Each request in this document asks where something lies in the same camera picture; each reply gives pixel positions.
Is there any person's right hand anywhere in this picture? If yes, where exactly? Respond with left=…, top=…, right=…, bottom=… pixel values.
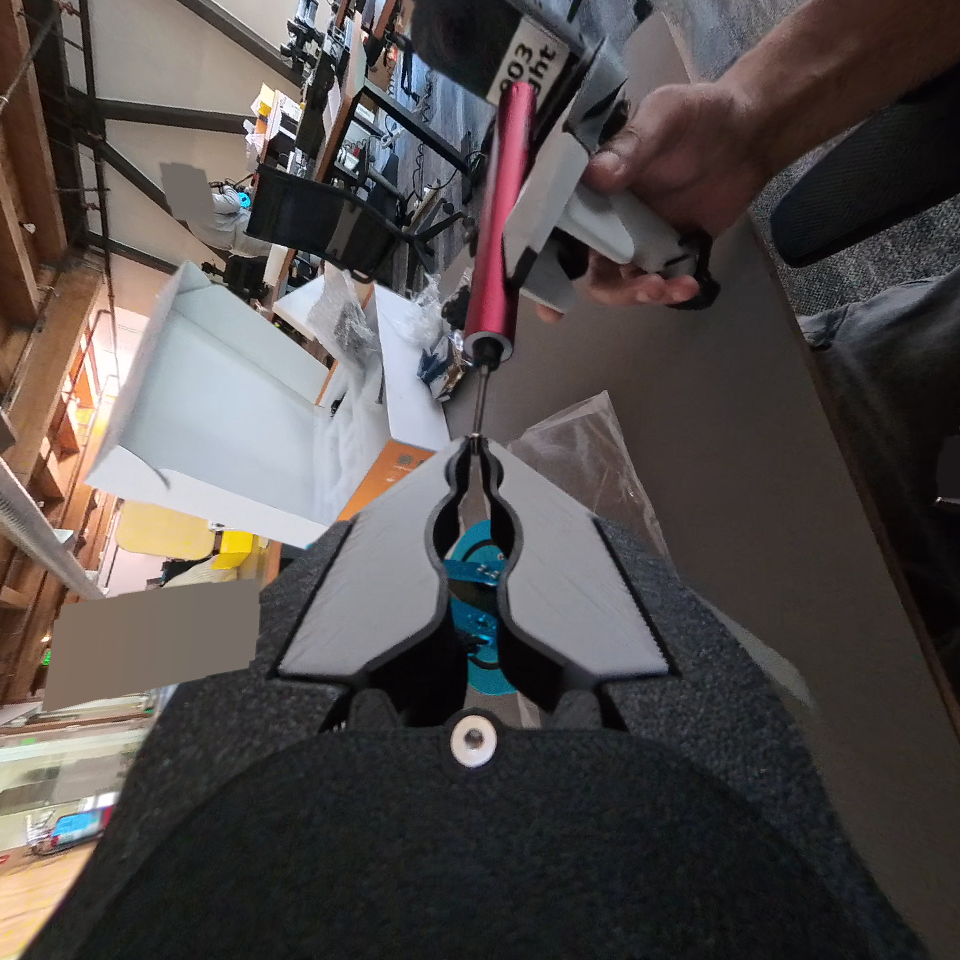
left=534, top=78, right=775, bottom=325

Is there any blue toy robot arm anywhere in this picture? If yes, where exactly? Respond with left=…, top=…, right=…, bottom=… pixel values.
left=442, top=517, right=528, bottom=699

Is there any black office chair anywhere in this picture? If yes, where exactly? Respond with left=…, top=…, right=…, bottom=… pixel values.
left=244, top=163, right=468, bottom=285
left=768, top=78, right=960, bottom=269

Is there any clear plastic wrap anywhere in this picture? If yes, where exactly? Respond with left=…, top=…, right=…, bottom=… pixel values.
left=407, top=276, right=453, bottom=340

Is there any wooden desk with clutter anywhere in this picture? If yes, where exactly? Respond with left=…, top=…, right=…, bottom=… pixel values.
left=243, top=0, right=363, bottom=189

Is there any bubble wrap bundle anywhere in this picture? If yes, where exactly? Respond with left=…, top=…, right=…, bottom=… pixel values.
left=309, top=268, right=378, bottom=355

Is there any silver antistatic bag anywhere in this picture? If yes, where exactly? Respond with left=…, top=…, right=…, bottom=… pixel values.
left=416, top=333, right=483, bottom=404

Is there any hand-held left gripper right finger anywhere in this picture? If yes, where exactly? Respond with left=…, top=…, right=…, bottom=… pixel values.
left=480, top=438, right=670, bottom=687

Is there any yellow plastic bin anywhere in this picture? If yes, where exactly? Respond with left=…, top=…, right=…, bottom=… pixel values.
left=212, top=531, right=261, bottom=585

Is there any white cardboard box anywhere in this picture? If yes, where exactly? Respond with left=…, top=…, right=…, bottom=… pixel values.
left=82, top=258, right=460, bottom=550

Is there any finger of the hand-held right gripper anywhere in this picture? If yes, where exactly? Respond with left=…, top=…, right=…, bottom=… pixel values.
left=501, top=133, right=591, bottom=280
left=517, top=253, right=580, bottom=316

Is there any pale yellow panel with stand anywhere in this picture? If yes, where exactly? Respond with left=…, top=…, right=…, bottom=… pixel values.
left=114, top=501, right=216, bottom=561

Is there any red screwdriver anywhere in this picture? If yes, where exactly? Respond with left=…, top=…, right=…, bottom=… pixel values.
left=460, top=81, right=540, bottom=440

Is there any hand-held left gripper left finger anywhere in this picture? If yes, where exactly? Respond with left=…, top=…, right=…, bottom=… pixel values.
left=277, top=438, right=478, bottom=682

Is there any person's right forearm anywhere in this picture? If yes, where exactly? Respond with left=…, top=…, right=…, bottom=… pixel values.
left=720, top=0, right=960, bottom=162

